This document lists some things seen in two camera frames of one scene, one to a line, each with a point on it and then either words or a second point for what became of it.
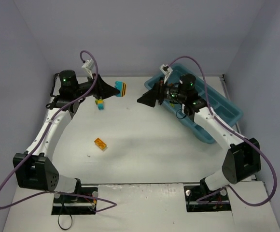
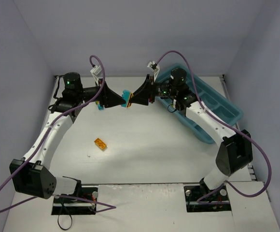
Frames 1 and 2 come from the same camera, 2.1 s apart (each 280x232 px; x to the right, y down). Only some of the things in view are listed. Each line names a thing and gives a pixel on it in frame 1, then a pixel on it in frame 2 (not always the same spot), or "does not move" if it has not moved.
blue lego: [120, 86] to [127, 95]
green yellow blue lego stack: [100, 102] does not move
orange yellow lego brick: [100, 144] does not move
